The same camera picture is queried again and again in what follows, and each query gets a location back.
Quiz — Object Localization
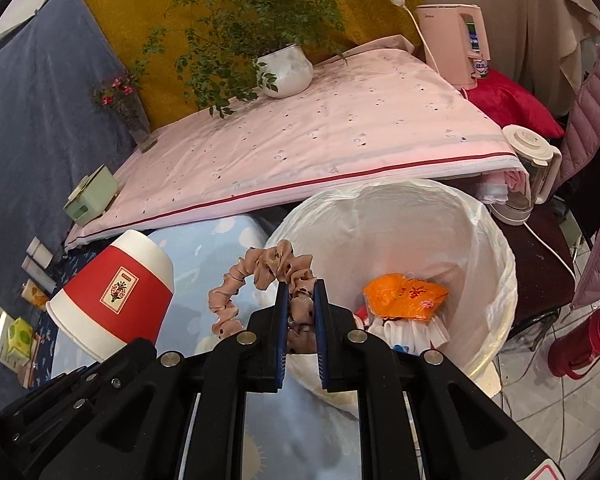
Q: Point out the dark wooden table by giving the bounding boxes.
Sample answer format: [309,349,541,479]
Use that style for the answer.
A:
[495,200,576,341]

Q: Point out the pink blanket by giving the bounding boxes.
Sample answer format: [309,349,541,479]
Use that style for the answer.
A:
[64,34,518,253]

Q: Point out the blue-grey cloth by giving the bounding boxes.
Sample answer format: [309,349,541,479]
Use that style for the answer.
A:
[0,0,138,396]

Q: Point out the glass vase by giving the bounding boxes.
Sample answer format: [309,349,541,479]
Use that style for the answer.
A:
[115,95,158,153]

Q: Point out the green leafy plant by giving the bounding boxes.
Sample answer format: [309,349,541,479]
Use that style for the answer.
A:
[140,0,361,120]

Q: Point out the mint green box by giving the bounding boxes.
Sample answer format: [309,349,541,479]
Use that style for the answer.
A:
[62,165,120,226]

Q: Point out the trash bin with white liner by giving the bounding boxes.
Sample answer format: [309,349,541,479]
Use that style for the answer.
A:
[265,178,518,418]

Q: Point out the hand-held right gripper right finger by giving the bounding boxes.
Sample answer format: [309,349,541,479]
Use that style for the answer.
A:
[314,280,563,480]

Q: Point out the red thermos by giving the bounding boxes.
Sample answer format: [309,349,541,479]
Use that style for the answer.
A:
[547,305,600,381]

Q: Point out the white plant pot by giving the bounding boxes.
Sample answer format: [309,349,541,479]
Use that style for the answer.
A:
[256,43,314,99]

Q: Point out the beige curtain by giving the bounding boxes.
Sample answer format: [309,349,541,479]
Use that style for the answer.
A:
[412,0,600,121]

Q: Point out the small orange plastic bag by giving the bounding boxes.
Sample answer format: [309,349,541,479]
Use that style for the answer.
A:
[363,273,449,321]

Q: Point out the pink dotted scrunchie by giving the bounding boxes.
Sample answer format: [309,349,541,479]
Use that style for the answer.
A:
[208,240,317,356]

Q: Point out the yellow-green tissue box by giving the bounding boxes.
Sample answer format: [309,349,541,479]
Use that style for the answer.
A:
[5,317,35,367]

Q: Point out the light blue printed sheet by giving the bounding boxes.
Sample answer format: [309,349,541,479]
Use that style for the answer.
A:
[50,215,366,480]

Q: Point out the yellow cloth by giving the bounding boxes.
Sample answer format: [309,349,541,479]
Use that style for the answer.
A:
[72,0,426,131]

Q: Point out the red and white paper cup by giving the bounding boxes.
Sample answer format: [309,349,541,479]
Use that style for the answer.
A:
[46,229,176,363]

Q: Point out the white glass kettle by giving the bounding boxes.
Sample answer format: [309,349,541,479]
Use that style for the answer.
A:
[490,125,563,226]

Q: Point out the pink water dispenser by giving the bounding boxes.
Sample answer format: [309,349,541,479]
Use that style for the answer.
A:
[415,4,492,90]

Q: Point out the white power cord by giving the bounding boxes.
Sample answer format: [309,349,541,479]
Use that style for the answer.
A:
[522,220,578,281]

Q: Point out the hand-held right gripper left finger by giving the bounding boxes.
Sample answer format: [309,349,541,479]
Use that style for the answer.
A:
[87,284,291,480]

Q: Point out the pink flowers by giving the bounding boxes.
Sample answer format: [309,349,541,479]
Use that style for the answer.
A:
[94,74,140,108]

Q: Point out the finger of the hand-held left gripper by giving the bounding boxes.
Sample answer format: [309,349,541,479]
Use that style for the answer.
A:
[0,338,156,480]

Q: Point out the red pillow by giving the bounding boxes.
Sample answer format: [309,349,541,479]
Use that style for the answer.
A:
[462,67,566,140]

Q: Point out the white cup with orange print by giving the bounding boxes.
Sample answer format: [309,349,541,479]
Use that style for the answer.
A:
[21,280,51,311]

